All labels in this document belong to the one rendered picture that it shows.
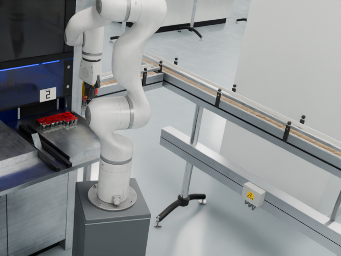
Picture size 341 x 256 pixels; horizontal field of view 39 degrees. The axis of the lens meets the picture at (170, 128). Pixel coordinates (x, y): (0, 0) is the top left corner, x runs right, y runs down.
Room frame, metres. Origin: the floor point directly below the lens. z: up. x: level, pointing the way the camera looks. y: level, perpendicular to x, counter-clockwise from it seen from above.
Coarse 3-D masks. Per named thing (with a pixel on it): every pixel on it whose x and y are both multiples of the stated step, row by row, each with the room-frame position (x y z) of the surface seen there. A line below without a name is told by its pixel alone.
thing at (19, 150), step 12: (0, 120) 1.92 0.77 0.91; (0, 132) 1.87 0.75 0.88; (12, 132) 1.85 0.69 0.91; (0, 144) 1.77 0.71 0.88; (12, 144) 1.78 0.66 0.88; (24, 144) 1.78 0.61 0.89; (0, 156) 1.67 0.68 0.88; (12, 156) 1.69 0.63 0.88; (24, 156) 1.67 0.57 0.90; (36, 156) 1.71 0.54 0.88; (0, 168) 1.59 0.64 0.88
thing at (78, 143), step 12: (84, 120) 2.06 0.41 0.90; (36, 132) 1.87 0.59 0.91; (60, 132) 1.95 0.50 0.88; (72, 132) 1.97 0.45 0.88; (84, 132) 1.99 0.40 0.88; (48, 144) 1.81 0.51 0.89; (60, 144) 1.84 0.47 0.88; (72, 144) 1.86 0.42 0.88; (84, 144) 1.87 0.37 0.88; (96, 144) 1.89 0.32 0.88; (72, 156) 1.71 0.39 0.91; (84, 156) 1.76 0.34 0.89
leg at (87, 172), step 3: (90, 165) 2.44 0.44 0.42; (84, 168) 2.43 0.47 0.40; (87, 168) 2.43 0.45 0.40; (90, 168) 2.44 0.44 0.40; (84, 171) 2.43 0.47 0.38; (87, 171) 2.43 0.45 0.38; (90, 171) 2.44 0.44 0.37; (84, 174) 2.43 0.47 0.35; (87, 174) 2.43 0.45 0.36; (90, 174) 2.44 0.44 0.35; (84, 177) 2.43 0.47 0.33; (87, 177) 2.43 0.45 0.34; (90, 177) 2.44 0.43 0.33; (84, 180) 2.43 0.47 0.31; (87, 180) 2.43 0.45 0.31; (90, 180) 2.45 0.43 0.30
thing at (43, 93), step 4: (48, 88) 2.05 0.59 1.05; (52, 88) 2.06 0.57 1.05; (40, 92) 2.01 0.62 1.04; (44, 92) 2.03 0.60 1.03; (48, 92) 2.05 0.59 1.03; (52, 92) 2.06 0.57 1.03; (40, 96) 2.01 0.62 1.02; (44, 96) 2.03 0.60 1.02; (48, 96) 2.05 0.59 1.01; (52, 96) 2.06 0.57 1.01; (40, 100) 2.01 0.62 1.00; (44, 100) 2.03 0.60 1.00; (48, 100) 2.05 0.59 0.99
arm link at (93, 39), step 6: (90, 30) 1.82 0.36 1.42; (96, 30) 1.83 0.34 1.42; (102, 30) 1.85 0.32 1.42; (84, 36) 1.81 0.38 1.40; (90, 36) 1.82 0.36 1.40; (96, 36) 1.83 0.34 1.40; (102, 36) 1.85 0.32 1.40; (84, 42) 1.81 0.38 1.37; (90, 42) 1.82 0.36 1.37; (96, 42) 1.83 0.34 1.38; (102, 42) 1.86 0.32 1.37; (84, 48) 1.83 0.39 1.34; (90, 48) 1.82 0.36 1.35; (96, 48) 1.83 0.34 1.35; (102, 48) 1.86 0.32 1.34
